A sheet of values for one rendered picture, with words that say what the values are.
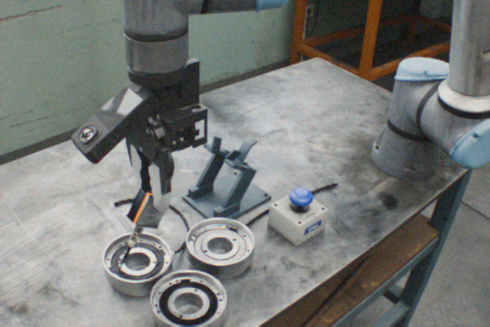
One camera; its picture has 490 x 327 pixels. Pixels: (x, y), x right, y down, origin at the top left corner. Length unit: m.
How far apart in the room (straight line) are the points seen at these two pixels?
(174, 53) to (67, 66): 1.80
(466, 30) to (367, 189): 0.38
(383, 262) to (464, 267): 0.94
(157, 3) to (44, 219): 0.49
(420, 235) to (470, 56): 0.62
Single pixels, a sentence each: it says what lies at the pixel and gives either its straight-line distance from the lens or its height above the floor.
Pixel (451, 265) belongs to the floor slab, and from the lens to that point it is 2.09.
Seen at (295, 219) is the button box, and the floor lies 0.84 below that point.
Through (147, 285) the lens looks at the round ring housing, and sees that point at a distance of 0.72.
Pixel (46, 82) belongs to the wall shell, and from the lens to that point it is 2.33.
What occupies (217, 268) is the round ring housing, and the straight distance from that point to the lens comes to 0.74.
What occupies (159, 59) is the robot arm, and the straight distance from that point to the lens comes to 0.56.
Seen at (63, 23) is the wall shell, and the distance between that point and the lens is 2.27.
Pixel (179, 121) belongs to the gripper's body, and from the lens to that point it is 0.61.
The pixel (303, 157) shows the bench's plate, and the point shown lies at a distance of 1.03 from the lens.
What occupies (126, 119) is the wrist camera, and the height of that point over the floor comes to 1.08.
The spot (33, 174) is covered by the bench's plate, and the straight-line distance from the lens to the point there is 1.02.
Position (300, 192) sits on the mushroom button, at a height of 0.87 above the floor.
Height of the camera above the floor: 1.38
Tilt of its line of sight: 33 degrees down
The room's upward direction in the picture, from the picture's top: 4 degrees clockwise
